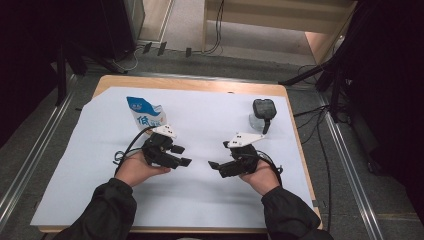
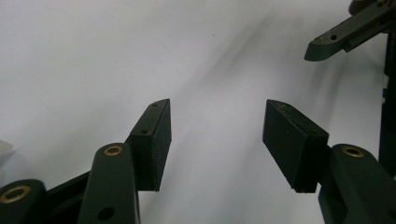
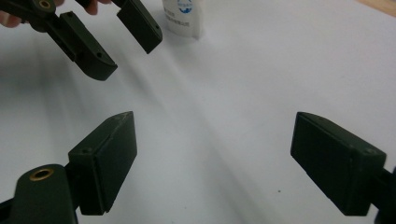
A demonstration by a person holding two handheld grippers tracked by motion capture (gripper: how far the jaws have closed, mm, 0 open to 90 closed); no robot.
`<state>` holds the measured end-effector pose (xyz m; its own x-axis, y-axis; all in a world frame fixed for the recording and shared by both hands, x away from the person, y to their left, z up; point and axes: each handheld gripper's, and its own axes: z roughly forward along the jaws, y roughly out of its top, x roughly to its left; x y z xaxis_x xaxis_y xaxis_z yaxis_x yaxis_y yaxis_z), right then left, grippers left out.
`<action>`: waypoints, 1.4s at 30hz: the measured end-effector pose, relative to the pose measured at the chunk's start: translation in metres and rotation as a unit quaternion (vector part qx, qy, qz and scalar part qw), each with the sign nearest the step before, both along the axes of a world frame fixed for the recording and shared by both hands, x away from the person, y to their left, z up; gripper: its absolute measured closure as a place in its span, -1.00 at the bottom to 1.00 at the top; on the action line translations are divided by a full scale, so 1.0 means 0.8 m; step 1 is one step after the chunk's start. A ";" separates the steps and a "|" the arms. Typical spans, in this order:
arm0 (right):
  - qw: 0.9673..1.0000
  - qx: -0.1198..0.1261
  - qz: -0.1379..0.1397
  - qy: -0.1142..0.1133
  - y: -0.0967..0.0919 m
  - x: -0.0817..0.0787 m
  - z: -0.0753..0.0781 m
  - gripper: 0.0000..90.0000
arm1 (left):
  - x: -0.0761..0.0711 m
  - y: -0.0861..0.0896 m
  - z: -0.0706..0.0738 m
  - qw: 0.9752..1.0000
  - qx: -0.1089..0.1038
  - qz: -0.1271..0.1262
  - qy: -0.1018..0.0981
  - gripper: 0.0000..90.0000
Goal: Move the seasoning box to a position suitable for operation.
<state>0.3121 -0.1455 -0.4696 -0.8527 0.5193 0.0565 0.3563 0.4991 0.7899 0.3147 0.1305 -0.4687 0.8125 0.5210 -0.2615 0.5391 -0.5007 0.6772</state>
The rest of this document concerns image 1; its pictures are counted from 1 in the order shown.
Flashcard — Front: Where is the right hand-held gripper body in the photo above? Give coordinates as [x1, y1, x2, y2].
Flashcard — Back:
[219, 132, 267, 179]

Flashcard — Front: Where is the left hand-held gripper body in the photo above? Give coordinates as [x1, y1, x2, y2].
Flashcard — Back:
[141, 124, 180, 170]

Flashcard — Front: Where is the blue white milk carton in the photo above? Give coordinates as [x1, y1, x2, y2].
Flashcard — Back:
[126, 96, 168, 133]

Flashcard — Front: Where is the clear jar with black lid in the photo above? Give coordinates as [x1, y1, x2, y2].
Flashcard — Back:
[248, 97, 278, 136]

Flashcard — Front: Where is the person's left hand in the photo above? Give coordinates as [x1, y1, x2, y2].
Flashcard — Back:
[114, 151, 172, 188]

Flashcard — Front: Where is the person's right hand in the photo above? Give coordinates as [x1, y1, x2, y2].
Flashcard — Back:
[238, 158, 281, 196]

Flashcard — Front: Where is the white paper sheet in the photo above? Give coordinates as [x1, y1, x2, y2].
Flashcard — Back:
[29, 86, 320, 230]

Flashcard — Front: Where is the black metal stand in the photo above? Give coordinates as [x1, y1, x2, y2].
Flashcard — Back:
[54, 39, 130, 107]
[278, 49, 355, 123]

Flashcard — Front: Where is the light wooden shelf unit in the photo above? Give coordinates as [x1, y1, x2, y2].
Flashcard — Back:
[201, 0, 358, 66]

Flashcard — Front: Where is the dark cabinet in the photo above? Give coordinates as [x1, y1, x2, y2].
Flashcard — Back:
[99, 0, 146, 62]

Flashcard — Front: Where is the dark curtain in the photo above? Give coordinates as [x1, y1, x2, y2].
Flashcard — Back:
[342, 0, 424, 228]
[0, 0, 112, 148]

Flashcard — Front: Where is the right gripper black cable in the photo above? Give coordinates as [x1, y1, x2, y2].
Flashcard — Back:
[256, 149, 285, 186]

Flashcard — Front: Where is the metal floor rail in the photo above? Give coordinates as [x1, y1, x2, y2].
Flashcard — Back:
[129, 71, 285, 85]
[0, 74, 80, 232]
[317, 93, 385, 240]

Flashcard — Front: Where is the short black floor cable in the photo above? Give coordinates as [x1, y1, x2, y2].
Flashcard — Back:
[292, 104, 330, 119]

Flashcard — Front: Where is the long black floor cable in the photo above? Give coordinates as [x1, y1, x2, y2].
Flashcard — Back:
[314, 106, 333, 233]

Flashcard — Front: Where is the white floor cable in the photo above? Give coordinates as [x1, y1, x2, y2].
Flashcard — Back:
[111, 44, 145, 73]

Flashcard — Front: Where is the black hanging cable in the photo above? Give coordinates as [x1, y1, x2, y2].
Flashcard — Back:
[203, 0, 225, 55]

